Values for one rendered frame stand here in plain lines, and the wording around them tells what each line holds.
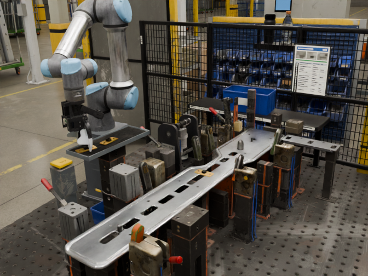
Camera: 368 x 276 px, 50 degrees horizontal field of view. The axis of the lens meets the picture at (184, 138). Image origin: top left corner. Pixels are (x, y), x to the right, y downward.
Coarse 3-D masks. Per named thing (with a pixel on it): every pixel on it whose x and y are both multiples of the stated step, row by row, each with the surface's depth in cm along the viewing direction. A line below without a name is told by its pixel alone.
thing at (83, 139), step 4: (80, 132) 152; (84, 132) 153; (80, 136) 152; (84, 136) 153; (80, 140) 152; (84, 140) 153; (88, 140) 153; (92, 140) 154; (80, 144) 152; (84, 144) 153; (88, 144) 153; (92, 144) 155
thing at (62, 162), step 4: (56, 160) 150; (60, 160) 150; (64, 160) 150; (68, 160) 150; (52, 164) 148; (56, 164) 147; (60, 164) 147; (64, 164) 147; (68, 164) 149; (60, 168) 146
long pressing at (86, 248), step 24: (264, 144) 205; (192, 168) 179; (216, 168) 178; (168, 192) 158; (192, 192) 158; (120, 216) 142; (144, 216) 142; (168, 216) 142; (72, 240) 128; (96, 240) 129; (120, 240) 128; (96, 264) 118
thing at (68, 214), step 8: (64, 208) 137; (72, 208) 137; (80, 208) 137; (64, 216) 135; (72, 216) 132; (80, 216) 134; (64, 224) 136; (72, 224) 133; (80, 224) 135; (88, 224) 138; (64, 232) 138; (72, 232) 135; (80, 232) 136; (72, 264) 143; (80, 264) 140; (72, 272) 144; (80, 272) 140
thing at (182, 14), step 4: (180, 0) 591; (184, 0) 599; (180, 4) 593; (184, 4) 601; (180, 8) 595; (184, 8) 603; (180, 12) 597; (184, 12) 605; (180, 16) 599; (184, 16) 607; (180, 20) 601; (184, 20) 609; (184, 28) 613; (184, 32) 614; (184, 44) 620
